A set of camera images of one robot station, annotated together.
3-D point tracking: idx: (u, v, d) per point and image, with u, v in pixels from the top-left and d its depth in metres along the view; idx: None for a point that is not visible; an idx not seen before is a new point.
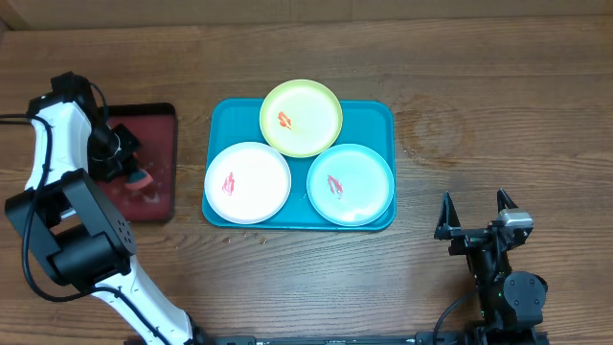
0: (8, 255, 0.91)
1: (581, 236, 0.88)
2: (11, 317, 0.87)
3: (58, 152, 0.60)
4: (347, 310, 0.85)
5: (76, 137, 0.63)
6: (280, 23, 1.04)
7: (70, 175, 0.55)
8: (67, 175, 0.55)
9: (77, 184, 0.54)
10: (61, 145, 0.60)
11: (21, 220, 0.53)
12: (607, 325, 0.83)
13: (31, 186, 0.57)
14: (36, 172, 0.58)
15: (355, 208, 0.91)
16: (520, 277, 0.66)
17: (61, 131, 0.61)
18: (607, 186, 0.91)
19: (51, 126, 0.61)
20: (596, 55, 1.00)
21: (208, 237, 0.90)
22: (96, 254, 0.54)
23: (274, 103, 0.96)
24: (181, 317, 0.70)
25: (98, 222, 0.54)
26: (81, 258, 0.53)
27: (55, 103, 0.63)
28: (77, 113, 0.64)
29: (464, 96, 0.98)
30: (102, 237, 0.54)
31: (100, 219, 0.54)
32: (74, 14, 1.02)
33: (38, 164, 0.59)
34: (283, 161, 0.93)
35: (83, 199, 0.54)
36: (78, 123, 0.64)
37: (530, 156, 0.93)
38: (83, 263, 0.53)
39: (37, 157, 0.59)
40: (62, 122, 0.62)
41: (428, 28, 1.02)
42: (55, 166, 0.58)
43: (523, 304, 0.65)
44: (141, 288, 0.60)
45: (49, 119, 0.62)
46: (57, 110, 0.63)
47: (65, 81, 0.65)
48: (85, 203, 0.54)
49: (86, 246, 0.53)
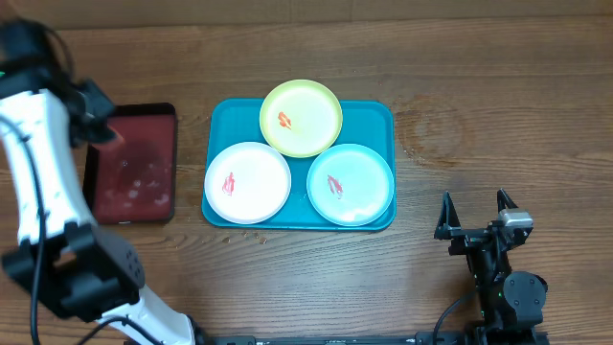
0: None
1: (581, 236, 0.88)
2: (11, 317, 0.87)
3: (50, 185, 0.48)
4: (347, 310, 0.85)
5: (57, 133, 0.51)
6: (280, 24, 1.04)
7: (75, 230, 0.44)
8: (71, 230, 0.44)
9: (84, 244, 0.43)
10: (49, 172, 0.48)
11: (23, 279, 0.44)
12: (607, 325, 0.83)
13: (26, 237, 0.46)
14: (30, 219, 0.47)
15: (355, 208, 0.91)
16: (521, 276, 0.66)
17: (39, 139, 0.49)
18: (607, 186, 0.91)
19: (25, 137, 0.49)
20: (595, 55, 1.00)
21: (208, 237, 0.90)
22: (106, 294, 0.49)
23: (275, 103, 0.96)
24: (184, 325, 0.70)
25: (110, 271, 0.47)
26: (90, 299, 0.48)
27: (16, 88, 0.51)
28: (49, 100, 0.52)
29: (463, 96, 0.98)
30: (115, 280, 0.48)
31: (112, 270, 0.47)
32: (74, 14, 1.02)
33: (27, 201, 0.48)
34: (283, 160, 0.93)
35: (93, 257, 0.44)
36: (54, 113, 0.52)
37: (529, 156, 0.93)
38: (92, 301, 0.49)
39: (27, 192, 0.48)
40: (36, 126, 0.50)
41: (427, 28, 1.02)
42: (50, 206, 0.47)
43: (523, 304, 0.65)
44: (150, 314, 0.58)
45: (15, 117, 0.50)
46: (27, 102, 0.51)
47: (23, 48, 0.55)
48: (95, 261, 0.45)
49: (98, 289, 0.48)
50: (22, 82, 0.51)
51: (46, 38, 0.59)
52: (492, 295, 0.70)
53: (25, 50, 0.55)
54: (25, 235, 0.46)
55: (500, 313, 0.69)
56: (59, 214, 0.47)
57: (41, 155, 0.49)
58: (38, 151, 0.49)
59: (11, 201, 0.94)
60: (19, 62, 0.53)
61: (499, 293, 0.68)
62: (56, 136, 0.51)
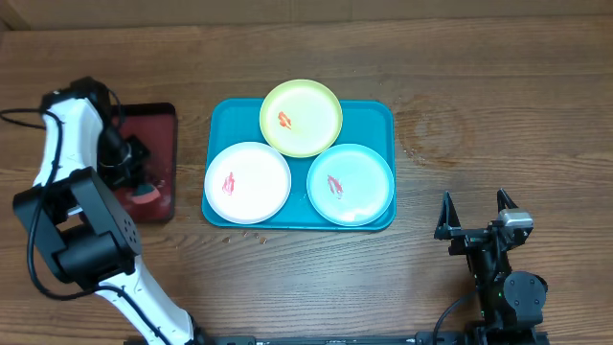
0: (7, 254, 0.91)
1: (582, 236, 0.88)
2: (11, 317, 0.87)
3: (69, 149, 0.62)
4: (347, 310, 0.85)
5: (86, 135, 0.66)
6: (280, 23, 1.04)
7: (79, 174, 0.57)
8: (76, 174, 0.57)
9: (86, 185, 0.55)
10: (71, 142, 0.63)
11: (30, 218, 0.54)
12: (607, 325, 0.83)
13: (39, 182, 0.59)
14: (46, 169, 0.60)
15: (355, 209, 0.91)
16: (521, 277, 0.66)
17: (72, 126, 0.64)
18: (607, 186, 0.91)
19: (62, 123, 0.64)
20: (596, 55, 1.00)
21: (208, 237, 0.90)
22: (102, 252, 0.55)
23: (275, 103, 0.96)
24: (185, 317, 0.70)
25: (104, 221, 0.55)
26: (86, 257, 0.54)
27: (66, 101, 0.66)
28: (87, 110, 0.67)
29: (464, 96, 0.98)
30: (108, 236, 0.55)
31: (105, 219, 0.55)
32: (73, 14, 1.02)
33: (48, 162, 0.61)
34: (283, 160, 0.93)
35: (90, 197, 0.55)
36: (89, 120, 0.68)
37: (530, 156, 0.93)
38: (88, 262, 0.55)
39: (50, 156, 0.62)
40: (71, 119, 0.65)
41: (427, 28, 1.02)
42: (64, 163, 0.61)
43: (523, 304, 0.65)
44: (146, 289, 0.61)
45: (59, 112, 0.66)
46: (68, 106, 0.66)
47: (82, 81, 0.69)
48: (93, 205, 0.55)
49: (92, 243, 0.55)
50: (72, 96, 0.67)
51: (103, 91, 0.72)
52: (492, 295, 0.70)
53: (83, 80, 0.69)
54: (38, 182, 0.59)
55: (500, 313, 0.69)
56: (71, 172, 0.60)
57: (69, 137, 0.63)
58: (68, 133, 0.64)
59: (11, 201, 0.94)
60: (74, 85, 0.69)
61: (499, 293, 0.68)
62: (83, 129, 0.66)
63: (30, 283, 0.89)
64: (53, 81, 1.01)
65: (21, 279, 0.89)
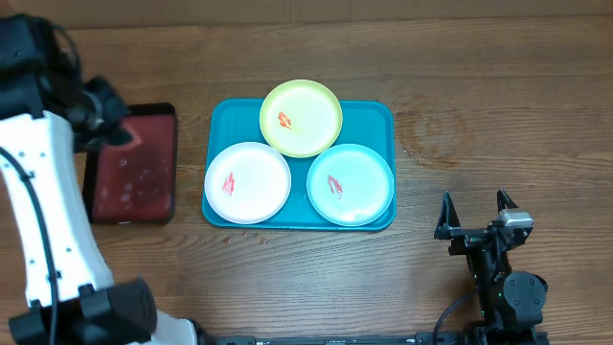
0: (7, 254, 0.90)
1: (582, 237, 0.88)
2: (10, 317, 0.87)
3: (60, 241, 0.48)
4: (347, 310, 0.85)
5: (63, 164, 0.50)
6: (280, 23, 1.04)
7: (91, 294, 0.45)
8: (86, 295, 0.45)
9: (102, 310, 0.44)
10: (54, 214, 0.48)
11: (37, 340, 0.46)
12: (607, 325, 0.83)
13: (35, 297, 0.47)
14: (39, 279, 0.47)
15: (355, 209, 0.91)
16: (522, 276, 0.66)
17: (45, 180, 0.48)
18: (607, 186, 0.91)
19: (31, 178, 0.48)
20: (596, 55, 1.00)
21: (208, 237, 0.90)
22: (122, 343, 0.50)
23: (275, 103, 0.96)
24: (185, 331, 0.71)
25: (128, 329, 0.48)
26: None
27: (12, 102, 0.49)
28: (53, 128, 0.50)
29: (463, 96, 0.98)
30: (128, 335, 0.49)
31: (130, 327, 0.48)
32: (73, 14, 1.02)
33: (34, 258, 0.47)
34: (282, 160, 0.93)
35: (110, 318, 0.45)
36: (59, 137, 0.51)
37: (529, 156, 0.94)
38: None
39: (33, 246, 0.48)
40: (43, 159, 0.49)
41: (427, 28, 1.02)
42: (60, 266, 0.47)
43: (523, 303, 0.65)
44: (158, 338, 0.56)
45: (20, 150, 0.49)
46: (30, 133, 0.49)
47: (18, 38, 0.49)
48: (112, 323, 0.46)
49: (112, 342, 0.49)
50: (21, 95, 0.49)
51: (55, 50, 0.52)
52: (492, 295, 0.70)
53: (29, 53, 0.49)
54: (32, 297, 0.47)
55: (500, 314, 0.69)
56: (74, 276, 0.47)
57: (48, 201, 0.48)
58: (44, 196, 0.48)
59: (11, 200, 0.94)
60: (14, 69, 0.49)
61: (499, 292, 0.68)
62: (62, 174, 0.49)
63: None
64: None
65: (21, 278, 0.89)
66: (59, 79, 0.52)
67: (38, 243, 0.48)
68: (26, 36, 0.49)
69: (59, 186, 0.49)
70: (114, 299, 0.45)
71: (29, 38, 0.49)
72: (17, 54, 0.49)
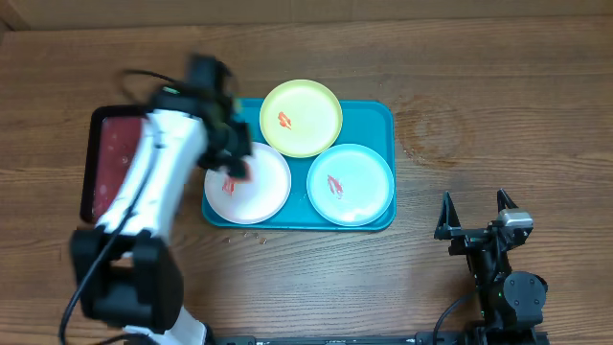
0: (7, 254, 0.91)
1: (582, 237, 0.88)
2: (11, 317, 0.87)
3: (150, 193, 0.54)
4: (347, 310, 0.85)
5: (184, 157, 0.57)
6: (280, 23, 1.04)
7: (147, 239, 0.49)
8: (143, 238, 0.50)
9: (146, 259, 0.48)
10: (159, 178, 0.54)
11: (79, 259, 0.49)
12: (607, 325, 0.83)
13: (107, 220, 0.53)
14: (121, 210, 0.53)
15: (355, 209, 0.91)
16: (522, 276, 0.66)
17: (168, 157, 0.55)
18: (607, 186, 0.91)
19: (161, 147, 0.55)
20: (596, 55, 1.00)
21: (208, 237, 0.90)
22: (134, 316, 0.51)
23: (275, 103, 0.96)
24: (195, 336, 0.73)
25: (149, 297, 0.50)
26: (118, 313, 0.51)
27: (179, 110, 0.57)
28: (193, 134, 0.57)
29: (464, 96, 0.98)
30: (147, 308, 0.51)
31: (150, 296, 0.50)
32: (73, 14, 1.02)
33: (125, 198, 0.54)
34: (283, 161, 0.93)
35: (144, 272, 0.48)
36: (192, 144, 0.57)
37: (529, 156, 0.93)
38: (119, 317, 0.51)
39: (130, 187, 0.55)
40: (175, 141, 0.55)
41: (428, 28, 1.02)
42: (139, 210, 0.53)
43: (524, 303, 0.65)
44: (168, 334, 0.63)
45: (164, 128, 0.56)
46: (176, 124, 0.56)
47: (201, 72, 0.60)
48: (144, 278, 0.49)
49: (129, 308, 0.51)
50: (187, 106, 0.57)
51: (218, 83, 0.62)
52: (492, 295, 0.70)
53: (204, 82, 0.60)
54: (106, 220, 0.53)
55: (500, 313, 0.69)
56: (143, 220, 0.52)
57: (162, 169, 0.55)
58: (160, 164, 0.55)
59: (11, 200, 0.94)
60: (192, 87, 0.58)
61: (500, 292, 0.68)
62: (180, 164, 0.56)
63: (30, 283, 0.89)
64: (54, 81, 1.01)
65: (21, 278, 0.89)
66: (217, 109, 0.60)
67: (135, 190, 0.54)
68: (207, 74, 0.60)
69: (174, 167, 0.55)
70: (161, 259, 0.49)
71: (208, 74, 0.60)
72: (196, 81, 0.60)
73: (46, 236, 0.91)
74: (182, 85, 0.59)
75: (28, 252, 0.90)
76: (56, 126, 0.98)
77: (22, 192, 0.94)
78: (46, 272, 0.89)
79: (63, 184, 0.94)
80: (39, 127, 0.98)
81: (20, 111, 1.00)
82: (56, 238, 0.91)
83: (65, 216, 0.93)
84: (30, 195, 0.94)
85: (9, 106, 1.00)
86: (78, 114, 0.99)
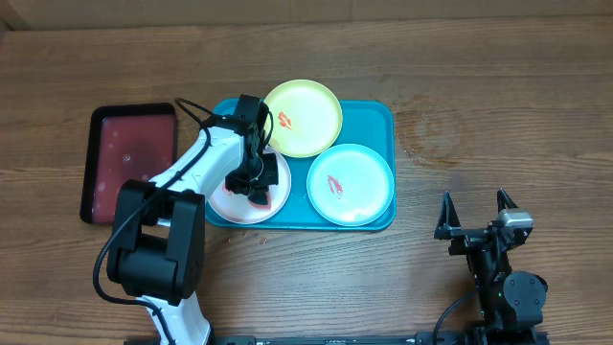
0: (7, 254, 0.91)
1: (583, 237, 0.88)
2: (11, 317, 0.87)
3: (197, 170, 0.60)
4: (347, 310, 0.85)
5: (226, 159, 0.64)
6: (280, 23, 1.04)
7: (192, 195, 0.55)
8: (188, 194, 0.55)
9: (190, 207, 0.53)
10: (205, 163, 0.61)
11: (125, 203, 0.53)
12: (607, 325, 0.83)
13: (154, 180, 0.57)
14: (168, 173, 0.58)
15: (355, 208, 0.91)
16: (522, 275, 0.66)
17: (215, 151, 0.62)
18: (607, 186, 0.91)
19: (210, 145, 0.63)
20: (596, 55, 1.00)
21: (208, 237, 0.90)
22: (161, 273, 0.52)
23: (275, 103, 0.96)
24: (201, 333, 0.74)
25: (180, 252, 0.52)
26: (145, 269, 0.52)
27: (227, 131, 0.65)
28: (237, 147, 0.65)
29: (464, 96, 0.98)
30: (173, 264, 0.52)
31: (182, 251, 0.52)
32: (73, 14, 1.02)
33: (174, 169, 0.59)
34: (282, 161, 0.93)
35: (185, 220, 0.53)
36: (234, 153, 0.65)
37: (529, 156, 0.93)
38: (144, 274, 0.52)
39: (178, 164, 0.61)
40: (223, 143, 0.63)
41: (428, 28, 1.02)
42: (186, 177, 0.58)
43: (524, 303, 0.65)
44: (178, 316, 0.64)
45: (214, 136, 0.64)
46: (225, 135, 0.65)
47: (250, 106, 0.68)
48: (181, 227, 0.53)
49: (156, 264, 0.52)
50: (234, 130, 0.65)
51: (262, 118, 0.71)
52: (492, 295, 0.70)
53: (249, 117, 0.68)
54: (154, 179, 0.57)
55: (500, 313, 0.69)
56: (186, 186, 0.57)
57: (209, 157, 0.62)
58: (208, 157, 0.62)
59: (11, 200, 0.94)
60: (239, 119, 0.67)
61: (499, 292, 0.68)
62: (222, 162, 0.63)
63: (30, 283, 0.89)
64: (54, 81, 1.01)
65: (21, 279, 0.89)
66: (256, 141, 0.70)
67: (184, 165, 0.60)
68: (254, 111, 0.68)
69: (216, 166, 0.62)
70: (198, 215, 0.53)
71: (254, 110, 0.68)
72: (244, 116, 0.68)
73: (46, 236, 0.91)
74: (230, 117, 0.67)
75: (28, 252, 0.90)
76: (56, 126, 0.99)
77: (21, 192, 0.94)
78: (46, 272, 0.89)
79: (63, 184, 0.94)
80: (39, 127, 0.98)
81: (20, 111, 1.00)
82: (56, 238, 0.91)
83: (65, 216, 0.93)
84: (30, 195, 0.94)
85: (9, 106, 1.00)
86: (78, 114, 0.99)
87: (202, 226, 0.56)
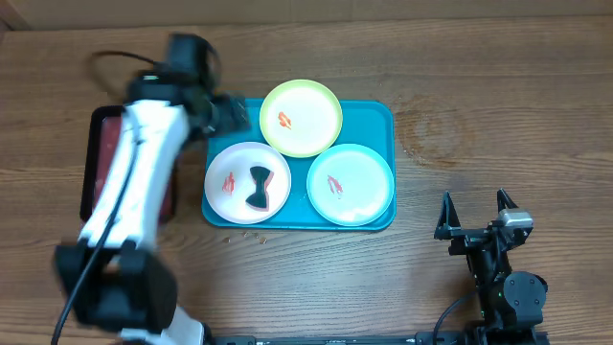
0: (6, 254, 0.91)
1: (583, 237, 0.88)
2: (11, 317, 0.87)
3: (134, 195, 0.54)
4: (347, 310, 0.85)
5: (165, 150, 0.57)
6: (280, 23, 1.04)
7: (133, 252, 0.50)
8: (128, 251, 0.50)
9: (135, 268, 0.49)
10: (140, 182, 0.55)
11: (65, 277, 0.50)
12: (607, 325, 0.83)
13: (87, 233, 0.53)
14: (102, 217, 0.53)
15: (355, 209, 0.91)
16: (523, 275, 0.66)
17: (148, 153, 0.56)
18: (607, 186, 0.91)
19: (139, 145, 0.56)
20: (596, 55, 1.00)
21: (208, 237, 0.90)
22: (127, 325, 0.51)
23: (275, 103, 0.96)
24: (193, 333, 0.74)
25: (142, 304, 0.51)
26: (112, 325, 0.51)
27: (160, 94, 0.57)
28: (175, 122, 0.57)
29: (464, 96, 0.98)
30: (140, 314, 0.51)
31: (144, 303, 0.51)
32: (72, 14, 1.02)
33: (107, 200, 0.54)
34: (283, 161, 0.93)
35: (134, 282, 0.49)
36: (174, 133, 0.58)
37: (529, 156, 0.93)
38: (114, 327, 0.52)
39: (110, 193, 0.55)
40: (155, 135, 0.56)
41: (428, 28, 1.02)
42: (121, 216, 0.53)
43: (524, 303, 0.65)
44: (165, 335, 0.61)
45: (142, 123, 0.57)
46: (156, 108, 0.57)
47: (181, 53, 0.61)
48: (134, 286, 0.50)
49: (122, 320, 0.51)
50: (168, 91, 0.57)
51: (199, 62, 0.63)
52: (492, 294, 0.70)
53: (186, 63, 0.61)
54: (88, 230, 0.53)
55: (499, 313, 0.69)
56: (126, 227, 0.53)
57: (142, 170, 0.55)
58: (139, 171, 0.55)
59: (11, 201, 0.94)
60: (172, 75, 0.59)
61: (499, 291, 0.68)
62: (161, 159, 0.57)
63: (30, 283, 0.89)
64: (54, 81, 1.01)
65: (21, 279, 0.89)
66: (201, 94, 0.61)
67: (117, 195, 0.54)
68: (187, 55, 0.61)
69: (153, 174, 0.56)
70: (147, 268, 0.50)
71: (186, 57, 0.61)
72: (177, 63, 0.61)
73: (46, 236, 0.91)
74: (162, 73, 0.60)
75: (29, 252, 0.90)
76: (56, 126, 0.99)
77: (21, 193, 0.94)
78: (46, 272, 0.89)
79: (63, 184, 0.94)
80: (39, 127, 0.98)
81: (20, 111, 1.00)
82: (56, 238, 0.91)
83: (65, 216, 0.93)
84: (30, 195, 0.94)
85: (9, 106, 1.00)
86: (77, 114, 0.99)
87: (156, 264, 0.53)
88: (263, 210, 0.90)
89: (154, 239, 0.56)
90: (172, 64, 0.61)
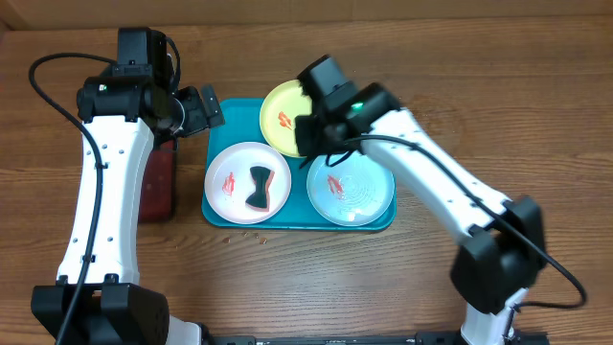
0: (6, 254, 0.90)
1: (582, 237, 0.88)
2: (10, 317, 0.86)
3: (106, 228, 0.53)
4: (347, 310, 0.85)
5: (133, 169, 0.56)
6: (281, 23, 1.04)
7: (113, 290, 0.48)
8: (109, 289, 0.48)
9: (119, 308, 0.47)
10: (109, 209, 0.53)
11: (49, 316, 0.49)
12: (607, 325, 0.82)
13: (63, 274, 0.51)
14: (76, 263, 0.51)
15: (356, 209, 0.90)
16: (325, 64, 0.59)
17: (116, 174, 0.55)
18: (608, 186, 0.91)
19: (103, 169, 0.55)
20: (596, 55, 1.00)
21: (208, 237, 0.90)
22: None
23: (275, 103, 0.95)
24: (189, 338, 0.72)
25: (132, 334, 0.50)
26: None
27: (114, 103, 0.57)
28: (138, 134, 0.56)
29: (464, 96, 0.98)
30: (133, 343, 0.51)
31: (135, 334, 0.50)
32: (73, 15, 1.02)
33: (79, 239, 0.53)
34: (282, 161, 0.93)
35: (119, 318, 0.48)
36: (141, 145, 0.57)
37: (530, 156, 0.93)
38: None
39: (80, 227, 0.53)
40: (120, 156, 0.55)
41: (427, 28, 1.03)
42: (97, 251, 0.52)
43: (362, 102, 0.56)
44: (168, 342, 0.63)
45: (103, 143, 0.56)
46: (113, 123, 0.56)
47: (134, 46, 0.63)
48: (120, 322, 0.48)
49: None
50: (124, 101, 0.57)
51: (154, 55, 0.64)
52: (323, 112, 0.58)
53: (141, 60, 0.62)
54: (64, 272, 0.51)
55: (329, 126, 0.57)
56: (106, 261, 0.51)
57: (111, 194, 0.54)
58: (106, 197, 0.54)
59: (11, 200, 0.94)
60: (125, 80, 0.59)
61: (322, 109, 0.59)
62: (130, 179, 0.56)
63: (30, 283, 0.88)
64: (53, 81, 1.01)
65: (21, 279, 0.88)
66: (161, 94, 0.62)
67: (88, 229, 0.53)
68: (138, 48, 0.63)
69: (124, 196, 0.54)
70: (131, 306, 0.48)
71: (137, 53, 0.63)
72: (132, 60, 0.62)
73: (46, 236, 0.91)
74: (114, 79, 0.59)
75: (28, 252, 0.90)
76: (57, 126, 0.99)
77: (20, 192, 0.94)
78: (46, 271, 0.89)
79: (63, 184, 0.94)
80: (39, 127, 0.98)
81: (20, 111, 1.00)
82: (56, 238, 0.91)
83: (65, 216, 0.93)
84: (30, 195, 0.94)
85: (8, 105, 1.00)
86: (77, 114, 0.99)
87: (142, 289, 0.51)
88: (263, 210, 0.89)
89: (135, 266, 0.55)
90: (127, 63, 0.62)
